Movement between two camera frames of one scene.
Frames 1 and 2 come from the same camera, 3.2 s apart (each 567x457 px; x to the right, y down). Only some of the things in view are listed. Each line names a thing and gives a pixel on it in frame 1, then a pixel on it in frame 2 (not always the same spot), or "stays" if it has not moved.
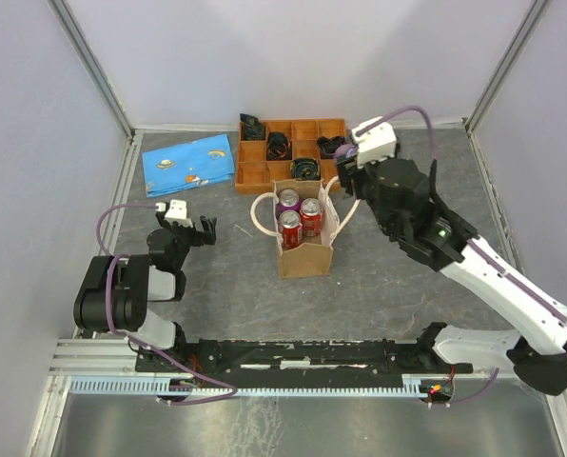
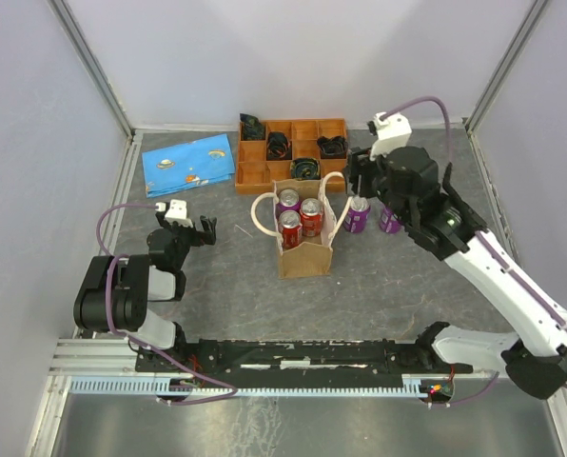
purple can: (346, 150) -> (357, 216)
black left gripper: (201, 238) stays
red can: (311, 217) stays
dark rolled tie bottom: (305, 168) stays
